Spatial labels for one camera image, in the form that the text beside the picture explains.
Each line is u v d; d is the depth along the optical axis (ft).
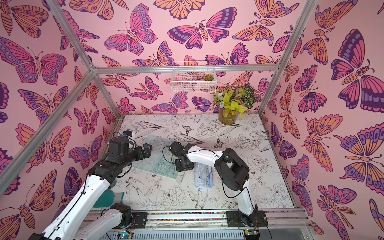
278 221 2.41
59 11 2.30
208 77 3.03
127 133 2.19
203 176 2.89
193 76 3.12
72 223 1.32
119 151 1.82
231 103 3.10
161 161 3.11
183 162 2.48
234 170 1.66
